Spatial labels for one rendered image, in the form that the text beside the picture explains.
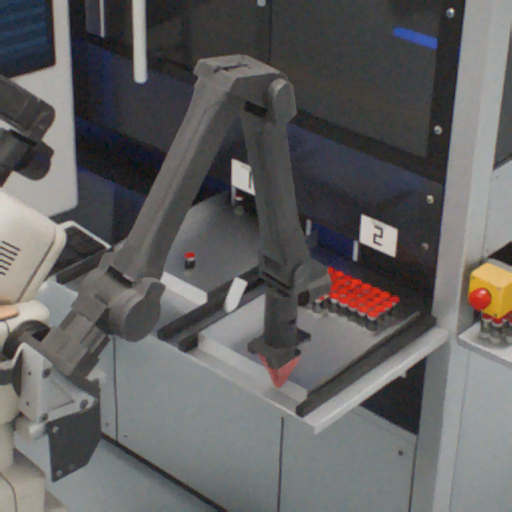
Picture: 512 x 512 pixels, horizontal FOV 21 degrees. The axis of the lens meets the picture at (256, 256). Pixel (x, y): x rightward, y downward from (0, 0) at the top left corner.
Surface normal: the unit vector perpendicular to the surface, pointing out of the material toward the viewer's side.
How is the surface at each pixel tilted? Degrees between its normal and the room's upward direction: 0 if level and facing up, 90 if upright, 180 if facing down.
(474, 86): 90
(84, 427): 90
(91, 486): 0
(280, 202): 94
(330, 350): 0
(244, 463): 90
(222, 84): 57
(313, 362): 0
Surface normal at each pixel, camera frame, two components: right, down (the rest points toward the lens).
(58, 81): 0.67, 0.40
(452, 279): -0.66, 0.37
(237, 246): 0.03, -0.86
